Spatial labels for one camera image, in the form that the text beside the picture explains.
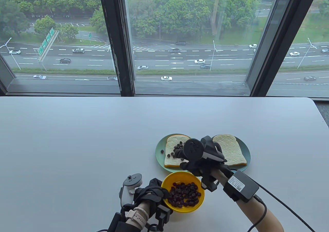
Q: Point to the person's left hand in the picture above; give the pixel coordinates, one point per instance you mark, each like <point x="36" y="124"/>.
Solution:
<point x="151" y="191"/>

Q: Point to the person's right hand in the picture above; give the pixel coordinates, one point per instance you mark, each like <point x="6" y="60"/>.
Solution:
<point x="198" y="169"/>

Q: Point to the pile of dried cranberries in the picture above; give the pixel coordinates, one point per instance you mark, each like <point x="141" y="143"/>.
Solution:
<point x="183" y="194"/>

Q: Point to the yellow bowl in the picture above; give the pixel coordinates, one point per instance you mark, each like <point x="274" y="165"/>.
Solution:
<point x="198" y="203"/>

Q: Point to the white toast slice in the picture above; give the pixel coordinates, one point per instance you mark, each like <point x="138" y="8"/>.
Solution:
<point x="171" y="144"/>
<point x="231" y="149"/>

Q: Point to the person's left forearm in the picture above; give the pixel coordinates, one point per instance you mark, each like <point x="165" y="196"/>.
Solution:
<point x="142" y="205"/>

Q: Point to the grey white handheld controller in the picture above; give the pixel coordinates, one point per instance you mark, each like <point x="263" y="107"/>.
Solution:
<point x="129" y="184"/>
<point x="194" y="148"/>

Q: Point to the light green plate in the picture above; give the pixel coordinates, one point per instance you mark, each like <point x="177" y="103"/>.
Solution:
<point x="159" y="157"/>

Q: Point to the black box with white label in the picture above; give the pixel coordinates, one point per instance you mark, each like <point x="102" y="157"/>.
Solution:
<point x="241" y="184"/>
<point x="115" y="221"/>

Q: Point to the blue plate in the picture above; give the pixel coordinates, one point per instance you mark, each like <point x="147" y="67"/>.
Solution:
<point x="246" y="149"/>

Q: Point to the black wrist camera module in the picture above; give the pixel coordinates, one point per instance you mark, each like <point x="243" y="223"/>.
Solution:
<point x="209" y="184"/>
<point x="164" y="214"/>

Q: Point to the dark window frame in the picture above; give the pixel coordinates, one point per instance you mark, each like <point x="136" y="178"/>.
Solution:
<point x="113" y="36"/>

